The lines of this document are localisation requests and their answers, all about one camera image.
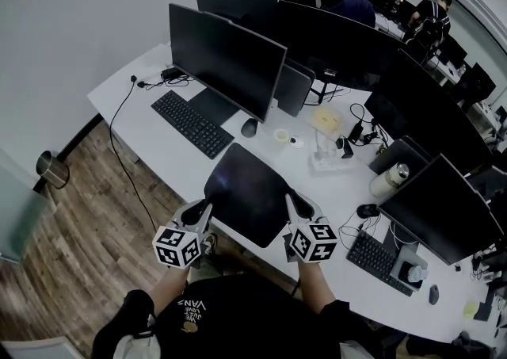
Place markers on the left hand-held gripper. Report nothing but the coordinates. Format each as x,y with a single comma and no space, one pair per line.
176,246

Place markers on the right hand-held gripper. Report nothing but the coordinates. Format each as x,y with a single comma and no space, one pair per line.
313,242

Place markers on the black mouse pad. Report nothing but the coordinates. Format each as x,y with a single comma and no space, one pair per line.
245,191

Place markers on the person's right forearm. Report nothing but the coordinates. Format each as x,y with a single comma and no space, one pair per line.
315,286

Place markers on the person's left forearm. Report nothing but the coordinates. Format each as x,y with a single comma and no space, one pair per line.
170,290

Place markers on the black computer mouse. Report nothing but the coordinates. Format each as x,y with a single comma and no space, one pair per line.
367,211

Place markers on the dark grey computer mouse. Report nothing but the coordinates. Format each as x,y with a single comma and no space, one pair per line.
434,295
249,127

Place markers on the person's grey sneaker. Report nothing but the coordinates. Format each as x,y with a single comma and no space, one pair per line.
210,244

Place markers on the white power strip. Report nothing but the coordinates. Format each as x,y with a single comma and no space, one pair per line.
330,165

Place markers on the black plug-in charger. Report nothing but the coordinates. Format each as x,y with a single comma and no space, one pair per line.
347,149

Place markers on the small pale cup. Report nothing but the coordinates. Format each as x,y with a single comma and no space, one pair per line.
280,135

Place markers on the black keyboard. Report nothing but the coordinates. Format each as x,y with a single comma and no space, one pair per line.
376,262
190,123

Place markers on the white insulated bottle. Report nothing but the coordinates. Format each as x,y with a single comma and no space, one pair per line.
386,182

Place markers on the black power adapter brick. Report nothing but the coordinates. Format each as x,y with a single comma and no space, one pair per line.
355,132

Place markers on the clear plastic food container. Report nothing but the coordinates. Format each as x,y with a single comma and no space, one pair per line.
326,119

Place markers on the white desk leg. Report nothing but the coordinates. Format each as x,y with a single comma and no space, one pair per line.
126,147

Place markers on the silver grey laptop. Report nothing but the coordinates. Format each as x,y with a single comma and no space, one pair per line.
291,88
396,151

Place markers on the person's black printed t-shirt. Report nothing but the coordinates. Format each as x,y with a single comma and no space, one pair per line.
253,318

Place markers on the small white desk fan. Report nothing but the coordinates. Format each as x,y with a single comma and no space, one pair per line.
414,273

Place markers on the black power strip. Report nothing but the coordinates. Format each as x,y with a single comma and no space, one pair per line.
169,74

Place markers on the white pouch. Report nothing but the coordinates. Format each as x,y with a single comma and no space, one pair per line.
134,347

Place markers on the steel trash bin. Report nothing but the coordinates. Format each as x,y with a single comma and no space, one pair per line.
53,171

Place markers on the wide curved black monitor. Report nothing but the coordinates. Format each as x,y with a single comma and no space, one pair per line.
336,44
428,111

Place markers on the frosted glass partition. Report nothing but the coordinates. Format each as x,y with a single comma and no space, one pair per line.
21,207

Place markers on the pale yellow round object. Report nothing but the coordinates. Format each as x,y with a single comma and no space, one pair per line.
470,310

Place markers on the black notebook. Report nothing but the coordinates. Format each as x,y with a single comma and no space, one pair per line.
483,308

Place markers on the white cabinet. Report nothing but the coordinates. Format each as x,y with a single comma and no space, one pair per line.
39,348

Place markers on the dark bag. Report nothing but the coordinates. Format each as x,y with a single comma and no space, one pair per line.
467,345

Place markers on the black wall plug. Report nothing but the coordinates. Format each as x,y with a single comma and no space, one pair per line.
133,79

